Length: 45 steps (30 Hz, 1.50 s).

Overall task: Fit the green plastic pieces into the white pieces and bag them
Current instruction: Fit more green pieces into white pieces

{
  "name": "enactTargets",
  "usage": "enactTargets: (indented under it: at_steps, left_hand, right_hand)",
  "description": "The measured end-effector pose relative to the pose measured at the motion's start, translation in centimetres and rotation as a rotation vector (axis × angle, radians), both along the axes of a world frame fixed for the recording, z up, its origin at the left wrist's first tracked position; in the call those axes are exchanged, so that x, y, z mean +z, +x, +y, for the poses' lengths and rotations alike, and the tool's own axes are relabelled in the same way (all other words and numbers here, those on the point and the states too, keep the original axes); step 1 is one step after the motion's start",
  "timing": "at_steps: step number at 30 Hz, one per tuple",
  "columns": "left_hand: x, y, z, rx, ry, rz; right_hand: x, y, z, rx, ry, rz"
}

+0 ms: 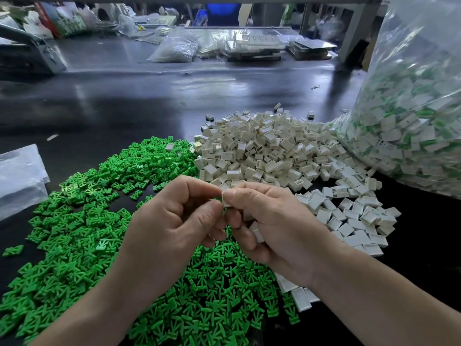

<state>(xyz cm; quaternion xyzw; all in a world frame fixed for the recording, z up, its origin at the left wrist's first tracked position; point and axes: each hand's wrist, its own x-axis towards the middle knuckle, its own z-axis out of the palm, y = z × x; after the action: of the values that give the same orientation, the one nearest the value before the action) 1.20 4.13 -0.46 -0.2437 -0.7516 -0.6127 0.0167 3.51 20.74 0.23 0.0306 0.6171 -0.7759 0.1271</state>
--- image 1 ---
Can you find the person's right hand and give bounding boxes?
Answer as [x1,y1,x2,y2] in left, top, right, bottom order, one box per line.
[222,182,348,289]

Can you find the person's left hand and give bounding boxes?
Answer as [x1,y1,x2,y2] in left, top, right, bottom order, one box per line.
[115,175,231,301]

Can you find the small white plastic part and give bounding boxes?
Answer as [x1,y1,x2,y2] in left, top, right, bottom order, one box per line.
[249,222,265,244]

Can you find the pile of white plastic caps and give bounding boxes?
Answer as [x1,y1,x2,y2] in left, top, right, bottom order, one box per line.
[193,108,402,312]

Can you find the pile of green plastic clips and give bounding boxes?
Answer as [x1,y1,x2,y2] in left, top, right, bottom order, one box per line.
[0,136,301,346]

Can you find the clear plastic bag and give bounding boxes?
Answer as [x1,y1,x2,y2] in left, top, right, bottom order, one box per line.
[331,0,461,199]

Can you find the person's right forearm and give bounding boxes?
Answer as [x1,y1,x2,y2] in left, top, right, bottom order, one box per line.
[317,248,461,346]

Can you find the person's left forearm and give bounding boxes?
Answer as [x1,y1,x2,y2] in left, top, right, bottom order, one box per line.
[29,266,156,346]

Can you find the small clear bag of parts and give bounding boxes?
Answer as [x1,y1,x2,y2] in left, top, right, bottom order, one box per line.
[147,36,199,63]

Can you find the stack of clear flat bags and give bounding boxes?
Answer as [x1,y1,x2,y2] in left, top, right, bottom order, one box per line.
[0,144,50,221]

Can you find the dark flat tray stack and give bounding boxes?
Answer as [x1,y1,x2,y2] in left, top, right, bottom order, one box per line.
[287,37,337,61]

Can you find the blue crate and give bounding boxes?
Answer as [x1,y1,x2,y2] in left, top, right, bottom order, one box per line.
[198,3,240,27]

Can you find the grey heat sealer machine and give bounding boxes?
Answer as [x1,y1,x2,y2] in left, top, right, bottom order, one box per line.
[0,24,67,75]

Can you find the grey metal slanted post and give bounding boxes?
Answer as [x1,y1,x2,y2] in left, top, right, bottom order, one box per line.
[337,0,383,65]

